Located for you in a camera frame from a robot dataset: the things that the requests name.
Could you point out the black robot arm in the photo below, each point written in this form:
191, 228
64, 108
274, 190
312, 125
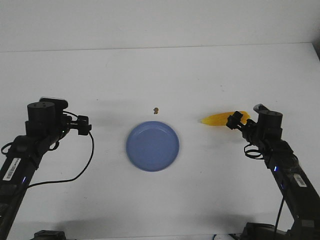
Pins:
48, 123
297, 191

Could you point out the small brown crumb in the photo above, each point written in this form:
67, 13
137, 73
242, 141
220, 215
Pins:
156, 110

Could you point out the blue round plate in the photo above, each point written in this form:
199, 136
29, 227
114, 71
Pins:
152, 146

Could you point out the yellow corn cob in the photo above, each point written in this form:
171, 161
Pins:
221, 119

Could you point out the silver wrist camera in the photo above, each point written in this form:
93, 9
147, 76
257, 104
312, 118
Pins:
259, 108
58, 102

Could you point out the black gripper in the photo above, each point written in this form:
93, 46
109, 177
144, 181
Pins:
234, 122
81, 124

